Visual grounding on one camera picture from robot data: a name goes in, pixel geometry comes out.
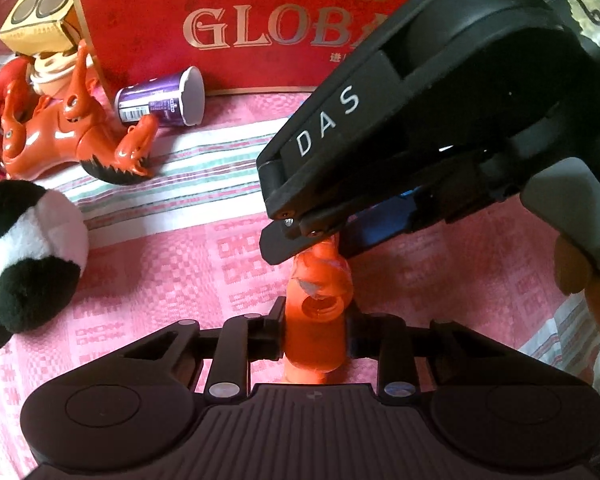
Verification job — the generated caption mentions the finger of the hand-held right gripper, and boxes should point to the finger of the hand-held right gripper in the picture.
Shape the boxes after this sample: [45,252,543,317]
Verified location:
[337,152,522,258]
[260,219,342,266]

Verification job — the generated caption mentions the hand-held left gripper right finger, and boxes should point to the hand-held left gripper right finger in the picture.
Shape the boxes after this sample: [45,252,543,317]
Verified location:
[344,307,523,397]

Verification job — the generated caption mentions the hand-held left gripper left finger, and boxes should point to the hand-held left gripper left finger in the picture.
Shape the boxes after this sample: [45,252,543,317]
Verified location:
[122,296,287,402]

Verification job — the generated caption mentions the orange plastic bottle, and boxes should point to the orange plastic bottle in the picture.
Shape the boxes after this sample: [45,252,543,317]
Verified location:
[282,240,355,386]

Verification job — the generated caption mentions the red cardboard box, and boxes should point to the red cardboard box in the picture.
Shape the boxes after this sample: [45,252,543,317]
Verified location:
[65,0,506,97]

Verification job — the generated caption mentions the purple yogurt cup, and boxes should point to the purple yogurt cup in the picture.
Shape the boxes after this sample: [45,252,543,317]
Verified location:
[115,66,206,128]

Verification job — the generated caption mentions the panda plush toy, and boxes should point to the panda plush toy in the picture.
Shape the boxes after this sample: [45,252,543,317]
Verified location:
[0,180,91,358]

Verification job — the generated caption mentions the orange plastic toy horse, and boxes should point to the orange plastic toy horse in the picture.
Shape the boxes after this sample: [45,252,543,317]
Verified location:
[0,42,159,187]

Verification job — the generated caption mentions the cream striped toy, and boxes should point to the cream striped toy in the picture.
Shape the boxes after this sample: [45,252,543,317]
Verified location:
[30,52,79,97]

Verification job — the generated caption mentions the small gold carton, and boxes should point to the small gold carton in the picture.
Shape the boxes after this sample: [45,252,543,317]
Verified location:
[0,0,88,56]

